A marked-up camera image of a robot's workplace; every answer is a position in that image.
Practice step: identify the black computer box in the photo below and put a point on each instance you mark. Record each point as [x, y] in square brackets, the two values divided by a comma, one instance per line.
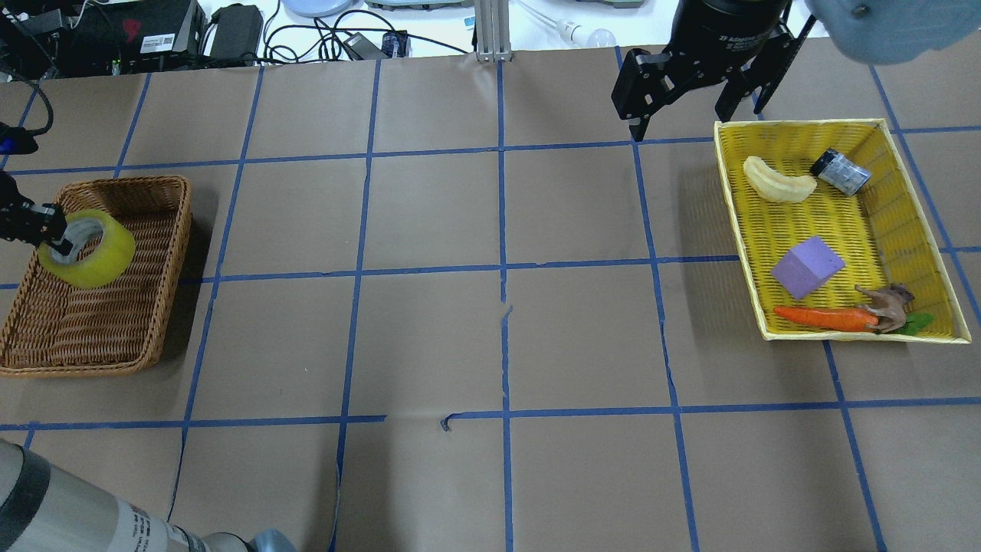
[132, 37]

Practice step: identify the yellow clear tape roll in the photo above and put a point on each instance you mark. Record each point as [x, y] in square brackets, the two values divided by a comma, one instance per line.
[99, 250]

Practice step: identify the purple foam block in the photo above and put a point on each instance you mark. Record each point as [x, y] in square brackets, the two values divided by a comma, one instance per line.
[805, 268]

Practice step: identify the black power brick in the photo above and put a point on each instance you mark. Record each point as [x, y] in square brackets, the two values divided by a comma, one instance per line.
[236, 30]

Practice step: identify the beige toy croissant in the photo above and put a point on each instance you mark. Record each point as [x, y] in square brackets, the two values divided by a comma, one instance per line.
[775, 186]

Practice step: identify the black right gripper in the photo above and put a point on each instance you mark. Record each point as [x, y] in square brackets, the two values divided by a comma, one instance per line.
[719, 32]

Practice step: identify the blue plate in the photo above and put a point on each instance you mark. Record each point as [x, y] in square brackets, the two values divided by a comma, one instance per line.
[316, 8]

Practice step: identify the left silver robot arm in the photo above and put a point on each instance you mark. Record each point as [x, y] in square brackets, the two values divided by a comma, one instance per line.
[45, 508]

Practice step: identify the yellow plastic tray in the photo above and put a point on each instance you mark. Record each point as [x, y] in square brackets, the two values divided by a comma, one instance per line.
[882, 232]

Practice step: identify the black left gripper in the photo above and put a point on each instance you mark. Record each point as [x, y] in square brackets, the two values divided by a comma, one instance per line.
[23, 221]

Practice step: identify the brown toy root figure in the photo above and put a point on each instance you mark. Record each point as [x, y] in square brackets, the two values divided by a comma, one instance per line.
[888, 305]

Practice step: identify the orange toy carrot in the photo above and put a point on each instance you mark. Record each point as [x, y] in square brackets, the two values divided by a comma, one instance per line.
[849, 320]

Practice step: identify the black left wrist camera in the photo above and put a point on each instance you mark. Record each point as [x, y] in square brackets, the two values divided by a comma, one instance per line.
[16, 140]

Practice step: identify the green toy leaf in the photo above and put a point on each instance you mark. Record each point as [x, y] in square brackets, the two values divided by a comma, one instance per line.
[915, 323]

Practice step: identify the brown wicker basket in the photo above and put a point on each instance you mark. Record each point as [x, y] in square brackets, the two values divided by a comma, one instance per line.
[55, 330]

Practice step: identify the small grey labelled can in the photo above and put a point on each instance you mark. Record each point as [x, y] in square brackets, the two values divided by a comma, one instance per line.
[839, 171]

